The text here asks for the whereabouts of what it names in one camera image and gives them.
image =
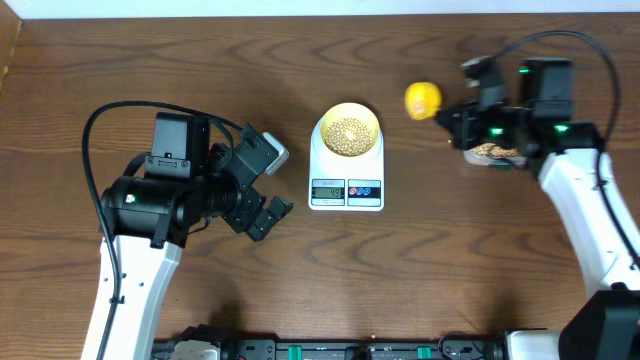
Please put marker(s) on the yellow measuring scoop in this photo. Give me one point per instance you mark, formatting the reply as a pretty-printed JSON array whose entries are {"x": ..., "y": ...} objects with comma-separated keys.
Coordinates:
[{"x": 422, "y": 100}]

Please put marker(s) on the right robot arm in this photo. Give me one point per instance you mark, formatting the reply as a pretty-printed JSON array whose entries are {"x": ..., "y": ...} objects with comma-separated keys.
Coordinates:
[{"x": 569, "y": 160}]

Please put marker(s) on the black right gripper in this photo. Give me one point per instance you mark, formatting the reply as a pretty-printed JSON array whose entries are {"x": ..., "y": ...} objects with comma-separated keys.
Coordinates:
[{"x": 461, "y": 129}]

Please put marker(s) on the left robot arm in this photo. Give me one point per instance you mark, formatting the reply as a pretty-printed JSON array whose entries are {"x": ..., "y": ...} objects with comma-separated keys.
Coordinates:
[{"x": 149, "y": 212}]

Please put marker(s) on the clear plastic container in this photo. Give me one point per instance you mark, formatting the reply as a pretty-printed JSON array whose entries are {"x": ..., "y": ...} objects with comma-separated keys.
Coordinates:
[{"x": 473, "y": 159}]

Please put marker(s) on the pile of soybeans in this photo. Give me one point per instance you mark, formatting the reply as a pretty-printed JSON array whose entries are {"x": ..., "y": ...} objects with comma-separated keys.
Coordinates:
[{"x": 495, "y": 151}]

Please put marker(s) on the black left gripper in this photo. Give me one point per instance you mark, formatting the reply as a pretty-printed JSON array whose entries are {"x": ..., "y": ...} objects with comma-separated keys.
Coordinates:
[{"x": 241, "y": 215}]

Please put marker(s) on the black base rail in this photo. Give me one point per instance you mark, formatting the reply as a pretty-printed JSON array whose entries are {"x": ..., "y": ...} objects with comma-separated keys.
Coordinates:
[{"x": 204, "y": 342}]

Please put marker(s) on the soybeans in bowl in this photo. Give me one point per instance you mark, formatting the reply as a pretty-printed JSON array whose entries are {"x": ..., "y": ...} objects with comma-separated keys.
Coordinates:
[{"x": 349, "y": 137}]

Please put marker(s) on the white digital kitchen scale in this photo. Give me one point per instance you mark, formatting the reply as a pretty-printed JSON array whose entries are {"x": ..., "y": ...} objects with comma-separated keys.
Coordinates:
[{"x": 339, "y": 183}]

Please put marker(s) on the pale yellow bowl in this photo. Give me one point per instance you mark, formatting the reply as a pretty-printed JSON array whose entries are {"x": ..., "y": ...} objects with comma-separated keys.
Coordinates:
[{"x": 351, "y": 110}]

